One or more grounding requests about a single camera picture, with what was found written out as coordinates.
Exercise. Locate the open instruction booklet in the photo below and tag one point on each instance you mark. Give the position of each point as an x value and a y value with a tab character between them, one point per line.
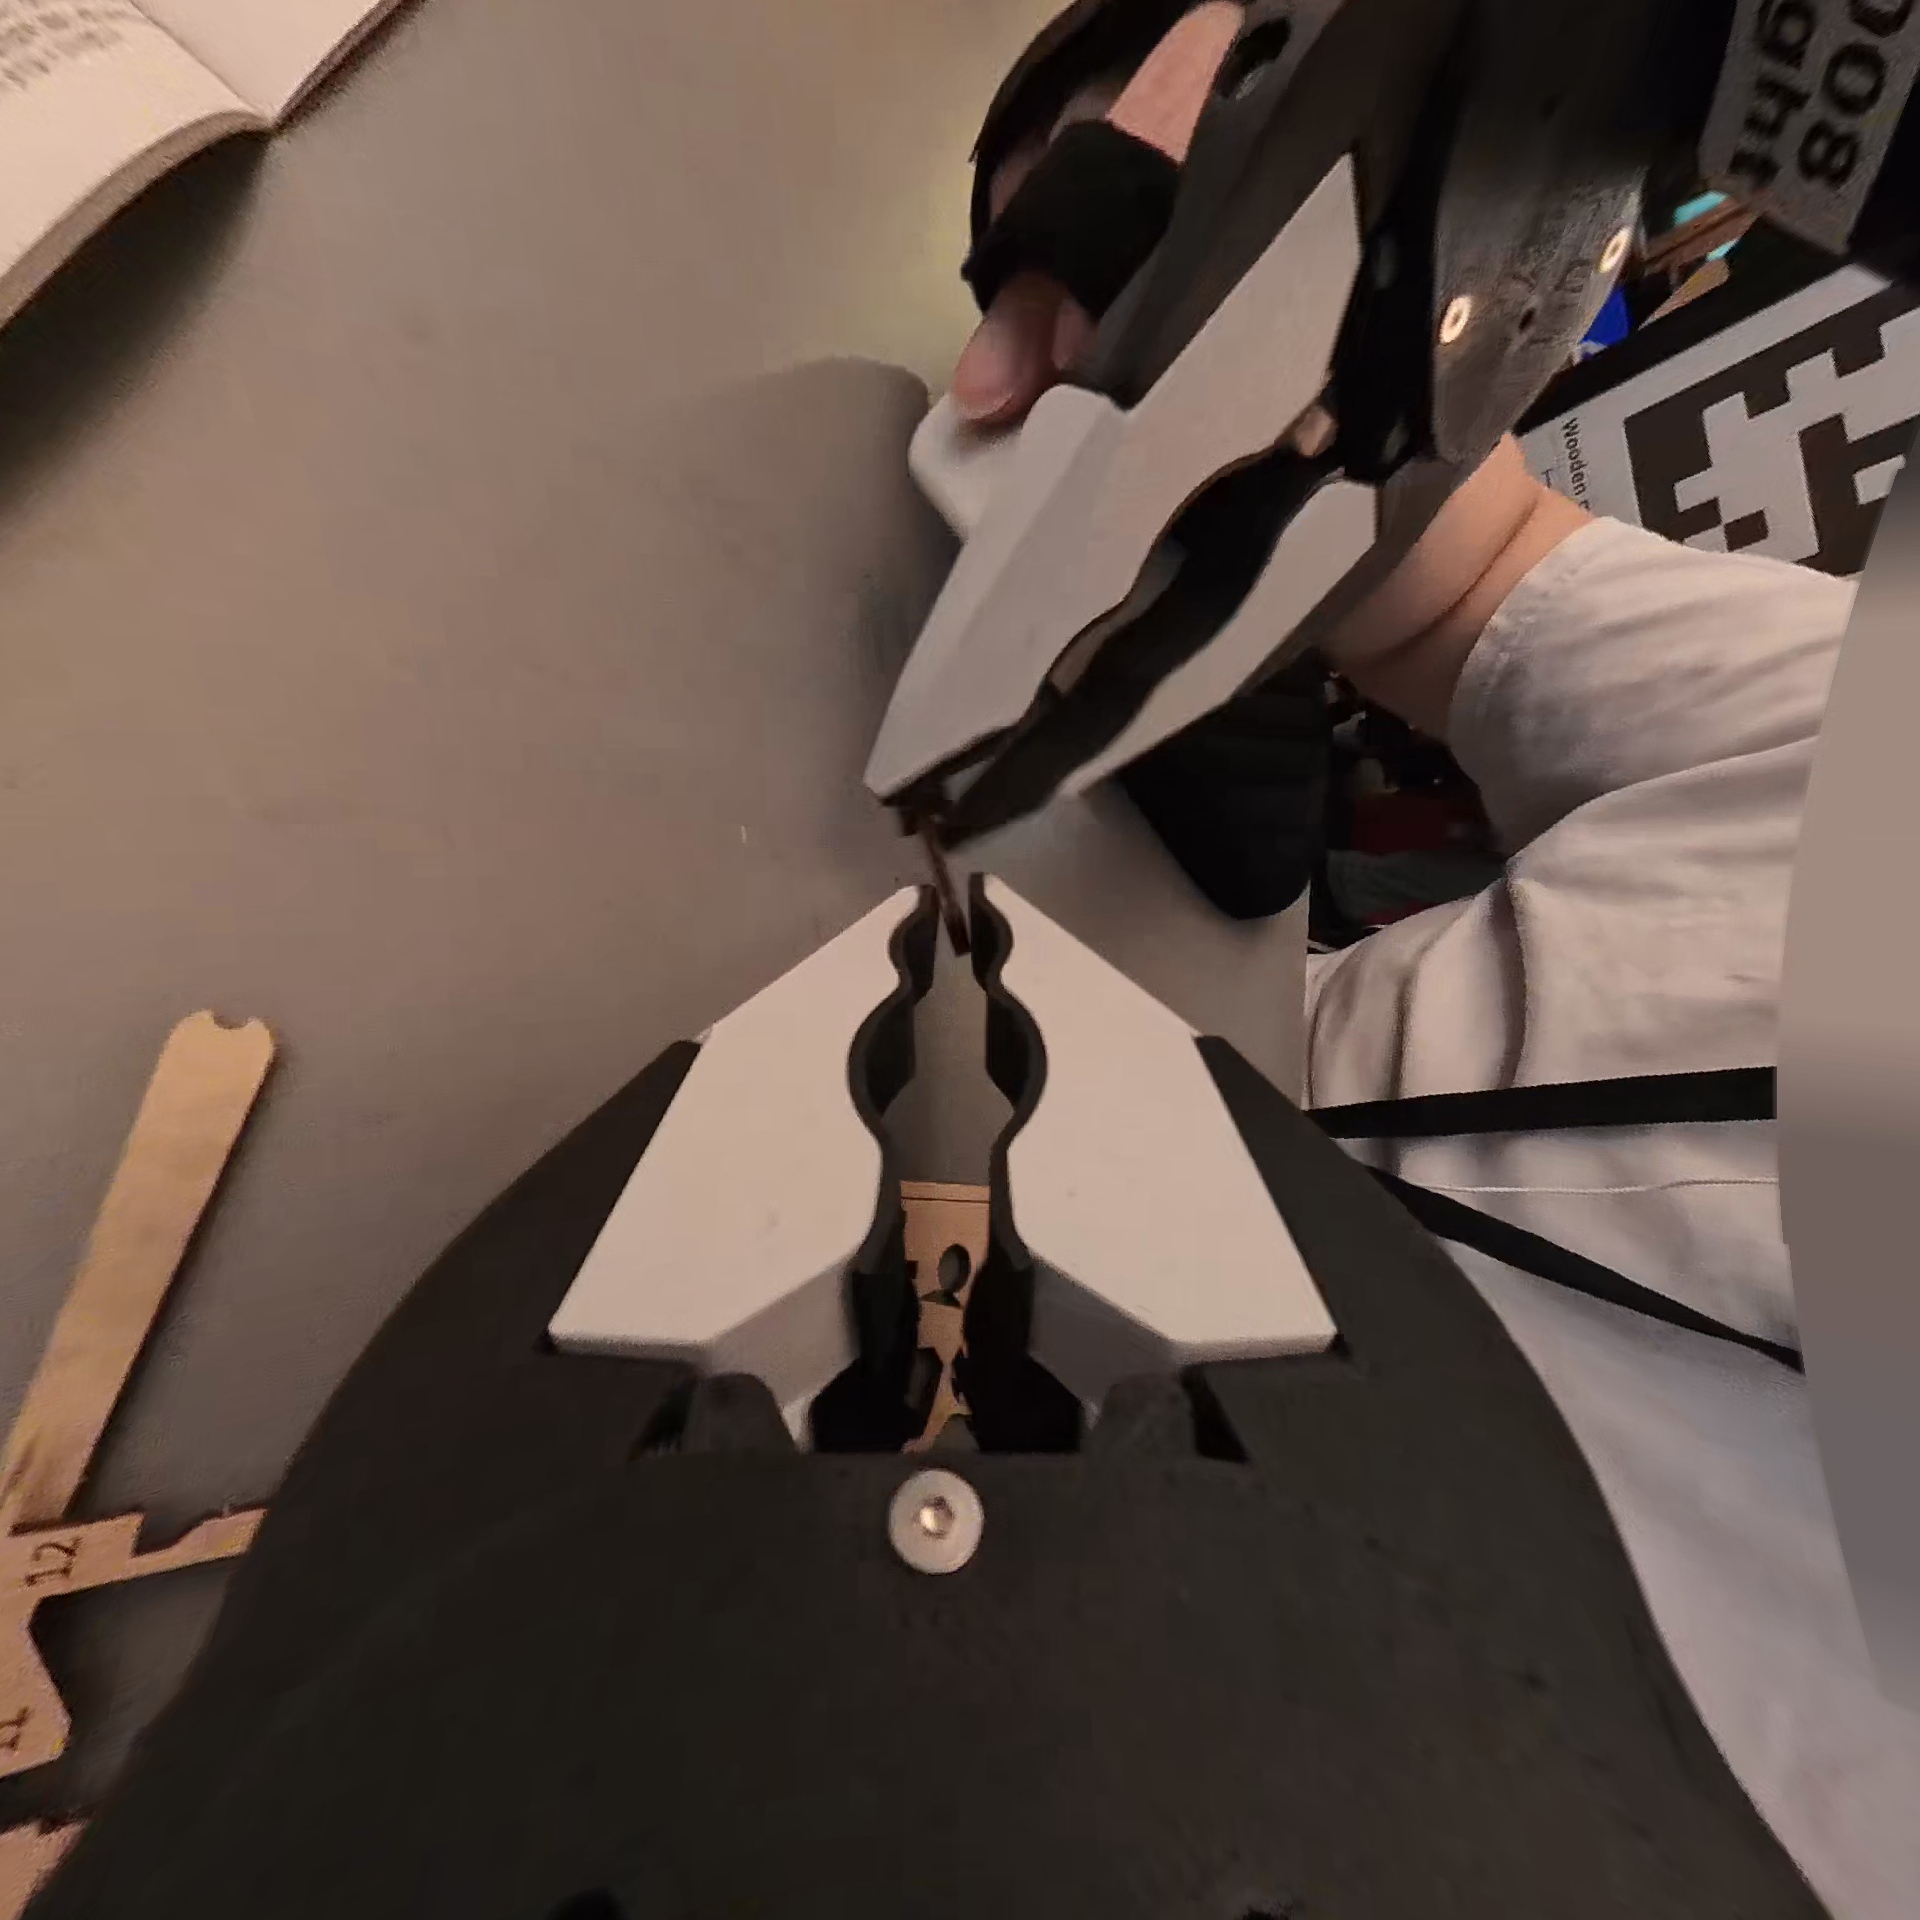
119	90

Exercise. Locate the toothed wooden model part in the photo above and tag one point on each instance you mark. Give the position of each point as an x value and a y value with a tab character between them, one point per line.
949	915

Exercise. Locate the box with black-white marker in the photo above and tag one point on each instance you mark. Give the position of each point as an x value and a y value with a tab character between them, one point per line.
1770	451

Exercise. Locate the dark cloth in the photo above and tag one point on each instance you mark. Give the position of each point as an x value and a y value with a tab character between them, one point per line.
1231	827

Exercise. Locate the wooden frame strip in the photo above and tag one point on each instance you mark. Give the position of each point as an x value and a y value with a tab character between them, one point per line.
77	1568

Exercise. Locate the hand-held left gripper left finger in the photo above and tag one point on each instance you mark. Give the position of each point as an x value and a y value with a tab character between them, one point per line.
720	1202

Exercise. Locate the flat wooden stick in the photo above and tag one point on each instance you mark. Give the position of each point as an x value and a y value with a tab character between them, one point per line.
149	1202

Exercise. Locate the person's right hand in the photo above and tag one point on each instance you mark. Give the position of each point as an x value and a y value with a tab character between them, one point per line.
1019	354

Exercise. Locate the person's right forearm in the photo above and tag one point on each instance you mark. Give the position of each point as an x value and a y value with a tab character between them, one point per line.
1651	675

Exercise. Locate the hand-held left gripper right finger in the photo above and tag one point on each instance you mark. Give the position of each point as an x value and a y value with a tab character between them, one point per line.
1154	1202

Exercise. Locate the laser-cut wooden parts sheet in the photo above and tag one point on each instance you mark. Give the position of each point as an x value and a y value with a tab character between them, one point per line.
945	1231

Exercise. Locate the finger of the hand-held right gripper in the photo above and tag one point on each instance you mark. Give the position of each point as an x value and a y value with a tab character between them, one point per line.
1141	482
1289	600

